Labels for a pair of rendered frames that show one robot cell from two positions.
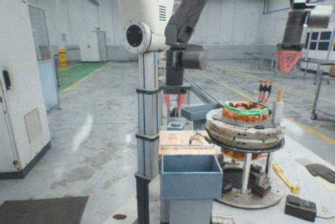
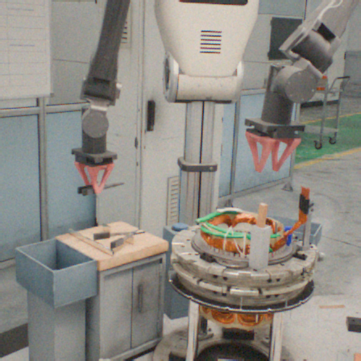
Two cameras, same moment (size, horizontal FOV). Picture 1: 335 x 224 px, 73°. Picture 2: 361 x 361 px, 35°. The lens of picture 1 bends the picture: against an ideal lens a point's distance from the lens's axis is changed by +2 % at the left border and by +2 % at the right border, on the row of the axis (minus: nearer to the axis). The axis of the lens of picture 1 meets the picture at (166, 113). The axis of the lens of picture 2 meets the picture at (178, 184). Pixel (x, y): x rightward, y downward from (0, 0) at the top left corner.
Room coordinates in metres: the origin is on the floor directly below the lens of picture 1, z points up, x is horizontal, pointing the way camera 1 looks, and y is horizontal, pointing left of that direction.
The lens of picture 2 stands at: (-0.01, -1.12, 1.56)
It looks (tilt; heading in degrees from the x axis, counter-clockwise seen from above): 15 degrees down; 48
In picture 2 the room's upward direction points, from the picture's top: 2 degrees clockwise
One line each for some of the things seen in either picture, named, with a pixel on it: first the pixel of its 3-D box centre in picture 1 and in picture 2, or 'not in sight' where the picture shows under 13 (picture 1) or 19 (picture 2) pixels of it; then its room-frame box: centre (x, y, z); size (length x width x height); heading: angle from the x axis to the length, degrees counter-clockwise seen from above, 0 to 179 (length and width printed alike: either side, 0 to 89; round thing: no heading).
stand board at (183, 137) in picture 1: (184, 143); (111, 243); (0.74, -0.07, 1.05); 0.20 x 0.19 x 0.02; 1
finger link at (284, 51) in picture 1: (288, 58); (267, 148); (0.84, -0.44, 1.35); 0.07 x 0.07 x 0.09; 80
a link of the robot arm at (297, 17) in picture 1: (298, 19); (284, 80); (0.85, -0.46, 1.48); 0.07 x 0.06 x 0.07; 57
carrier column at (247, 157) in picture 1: (245, 172); (192, 335); (0.79, -0.32, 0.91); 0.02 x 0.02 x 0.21
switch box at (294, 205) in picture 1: (299, 207); not in sight; (0.71, -0.51, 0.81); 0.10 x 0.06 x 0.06; 63
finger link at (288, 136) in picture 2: (286, 58); (274, 147); (0.86, -0.44, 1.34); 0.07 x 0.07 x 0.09; 80
